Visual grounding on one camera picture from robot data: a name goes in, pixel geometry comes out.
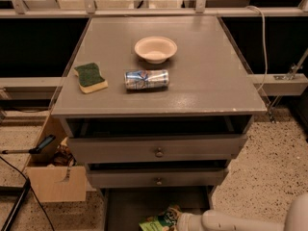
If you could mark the green rice chip bag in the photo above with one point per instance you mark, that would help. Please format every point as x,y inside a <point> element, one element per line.
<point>165,221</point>

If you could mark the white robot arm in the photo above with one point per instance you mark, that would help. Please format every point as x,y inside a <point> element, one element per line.
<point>212,220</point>

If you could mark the grey middle drawer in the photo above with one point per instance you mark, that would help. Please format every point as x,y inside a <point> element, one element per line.
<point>145,178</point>

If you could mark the grey drawer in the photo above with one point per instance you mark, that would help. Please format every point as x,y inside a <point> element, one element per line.
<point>126,208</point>
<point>145,178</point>
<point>157,149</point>

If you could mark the grey bottom drawer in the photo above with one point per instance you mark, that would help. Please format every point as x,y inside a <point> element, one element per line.
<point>126,208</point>

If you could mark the grey top drawer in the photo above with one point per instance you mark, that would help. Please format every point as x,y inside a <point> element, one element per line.
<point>157,149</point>

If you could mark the grey drawer cabinet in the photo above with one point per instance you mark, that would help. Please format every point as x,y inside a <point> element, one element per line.
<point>209,92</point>

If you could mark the brown snack bags in box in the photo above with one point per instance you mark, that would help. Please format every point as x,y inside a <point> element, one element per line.
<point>63,156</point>

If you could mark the wooden box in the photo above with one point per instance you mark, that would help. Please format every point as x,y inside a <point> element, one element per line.
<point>51,183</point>

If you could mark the crushed blue soda can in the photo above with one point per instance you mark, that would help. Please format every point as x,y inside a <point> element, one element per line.
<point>146,79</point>

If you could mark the green yellow sponge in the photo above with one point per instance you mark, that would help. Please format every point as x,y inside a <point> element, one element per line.
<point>89,78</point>

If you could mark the white paper bowl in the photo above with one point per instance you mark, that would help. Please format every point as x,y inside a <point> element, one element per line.
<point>155,50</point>

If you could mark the black handled tool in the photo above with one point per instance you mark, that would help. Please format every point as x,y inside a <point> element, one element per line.
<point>36,150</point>

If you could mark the metal bracket clamp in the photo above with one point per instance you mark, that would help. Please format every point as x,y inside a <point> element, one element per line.
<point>290,75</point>

